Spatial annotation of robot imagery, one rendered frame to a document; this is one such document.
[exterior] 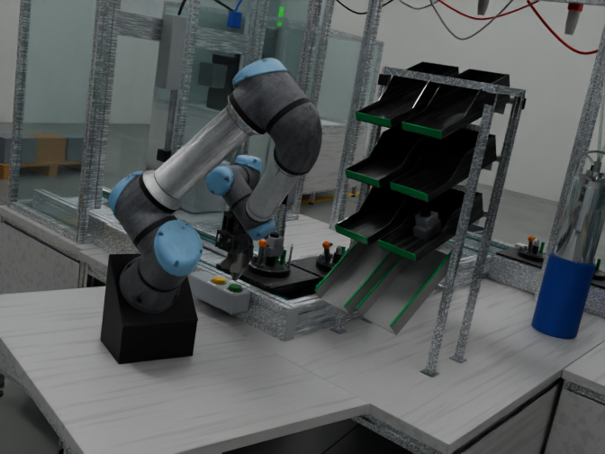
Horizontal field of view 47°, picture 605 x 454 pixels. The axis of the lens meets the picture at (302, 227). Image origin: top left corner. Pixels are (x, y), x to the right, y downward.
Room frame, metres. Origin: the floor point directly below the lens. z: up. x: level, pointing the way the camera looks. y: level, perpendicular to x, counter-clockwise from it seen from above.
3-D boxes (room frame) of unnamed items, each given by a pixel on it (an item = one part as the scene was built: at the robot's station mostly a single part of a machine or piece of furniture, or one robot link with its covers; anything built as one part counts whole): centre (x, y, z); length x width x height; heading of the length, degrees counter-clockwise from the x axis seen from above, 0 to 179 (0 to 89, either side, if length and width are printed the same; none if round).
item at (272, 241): (2.15, 0.08, 1.06); 0.08 x 0.04 x 0.07; 142
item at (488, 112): (1.97, -0.34, 1.26); 0.36 x 0.21 x 0.80; 52
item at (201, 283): (1.98, 0.22, 0.93); 0.21 x 0.07 x 0.06; 52
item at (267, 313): (2.14, 0.33, 0.91); 0.89 x 0.06 x 0.11; 52
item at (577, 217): (2.36, -0.94, 1.32); 0.14 x 0.14 x 0.38
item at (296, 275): (2.14, 0.08, 0.96); 0.24 x 0.24 x 0.02; 52
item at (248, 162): (1.92, 0.18, 1.30); 0.09 x 0.08 x 0.11; 155
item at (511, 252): (2.98, -1.02, 1.01); 0.24 x 0.24 x 0.13; 52
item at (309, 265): (2.30, -0.14, 1.01); 0.24 x 0.24 x 0.13; 52
